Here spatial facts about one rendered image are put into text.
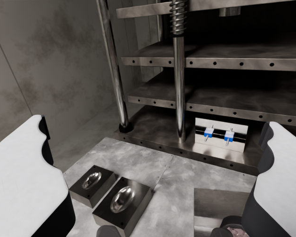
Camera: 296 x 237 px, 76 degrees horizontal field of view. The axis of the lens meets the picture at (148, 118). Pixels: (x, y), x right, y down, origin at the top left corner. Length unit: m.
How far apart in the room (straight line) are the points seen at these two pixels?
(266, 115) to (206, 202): 0.53
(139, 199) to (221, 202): 0.30
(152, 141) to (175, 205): 0.48
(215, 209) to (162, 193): 0.27
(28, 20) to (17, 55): 0.43
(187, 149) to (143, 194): 0.45
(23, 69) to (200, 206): 2.36
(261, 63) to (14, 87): 2.35
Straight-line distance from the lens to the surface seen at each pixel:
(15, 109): 2.62
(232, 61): 0.98
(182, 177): 0.98
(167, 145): 1.19
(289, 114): 1.07
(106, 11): 1.15
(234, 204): 0.77
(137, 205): 0.80
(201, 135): 1.17
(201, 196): 0.77
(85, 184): 0.98
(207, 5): 1.00
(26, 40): 2.70
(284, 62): 0.97
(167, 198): 0.90
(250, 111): 1.05
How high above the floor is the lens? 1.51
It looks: 29 degrees down
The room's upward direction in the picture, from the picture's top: 7 degrees counter-clockwise
